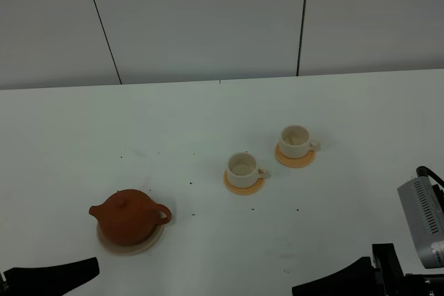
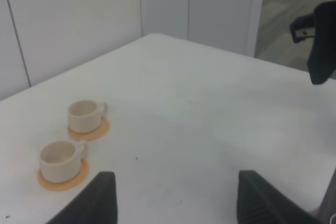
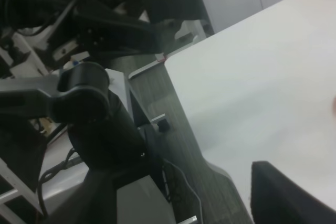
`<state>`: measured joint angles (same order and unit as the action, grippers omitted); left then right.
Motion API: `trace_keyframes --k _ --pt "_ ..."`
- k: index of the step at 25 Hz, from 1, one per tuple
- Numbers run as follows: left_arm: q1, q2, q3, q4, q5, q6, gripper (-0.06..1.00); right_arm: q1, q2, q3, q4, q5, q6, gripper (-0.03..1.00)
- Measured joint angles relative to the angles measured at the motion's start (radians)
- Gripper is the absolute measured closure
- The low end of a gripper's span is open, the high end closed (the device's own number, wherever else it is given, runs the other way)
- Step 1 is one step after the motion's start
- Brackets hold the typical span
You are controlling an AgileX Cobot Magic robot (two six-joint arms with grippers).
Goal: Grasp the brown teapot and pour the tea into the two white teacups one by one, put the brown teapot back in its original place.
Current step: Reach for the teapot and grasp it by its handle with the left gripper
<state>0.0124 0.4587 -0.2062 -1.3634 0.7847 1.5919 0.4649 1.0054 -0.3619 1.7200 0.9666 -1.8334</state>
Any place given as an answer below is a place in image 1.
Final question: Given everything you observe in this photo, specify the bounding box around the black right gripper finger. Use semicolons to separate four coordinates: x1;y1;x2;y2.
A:
291;257;375;296

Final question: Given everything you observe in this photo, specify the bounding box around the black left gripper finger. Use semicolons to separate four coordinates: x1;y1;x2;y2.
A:
2;257;100;295

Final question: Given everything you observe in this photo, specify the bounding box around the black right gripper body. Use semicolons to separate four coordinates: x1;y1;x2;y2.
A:
372;243;443;296

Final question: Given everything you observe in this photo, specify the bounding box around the brown clay teapot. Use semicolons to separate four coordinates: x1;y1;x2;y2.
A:
89;189;172;246

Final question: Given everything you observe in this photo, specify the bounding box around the beige round teapot saucer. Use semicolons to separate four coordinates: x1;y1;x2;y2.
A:
96;225;164;256

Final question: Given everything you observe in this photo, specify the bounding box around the far orange coaster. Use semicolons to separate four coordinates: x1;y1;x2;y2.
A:
275;144;316;168

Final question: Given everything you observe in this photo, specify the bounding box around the orange coaster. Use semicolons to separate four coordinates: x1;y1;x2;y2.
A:
275;144;316;168
223;171;265;195

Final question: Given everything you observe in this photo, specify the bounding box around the near orange coaster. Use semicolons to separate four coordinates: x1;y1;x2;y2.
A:
223;171;265;195

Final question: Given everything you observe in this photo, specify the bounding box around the far white teacup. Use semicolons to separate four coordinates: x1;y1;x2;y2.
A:
278;125;321;159

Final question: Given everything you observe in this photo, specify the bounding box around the white teacup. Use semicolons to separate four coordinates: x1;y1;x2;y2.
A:
278;125;321;159
226;152;270;189

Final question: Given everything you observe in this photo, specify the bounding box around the near white teacup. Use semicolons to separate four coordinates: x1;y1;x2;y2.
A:
226;152;270;189

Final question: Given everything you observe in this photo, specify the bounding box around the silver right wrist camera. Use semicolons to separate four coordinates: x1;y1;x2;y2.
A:
398;175;443;269

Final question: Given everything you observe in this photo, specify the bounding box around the black camera cable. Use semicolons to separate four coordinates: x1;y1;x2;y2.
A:
416;166;444;189

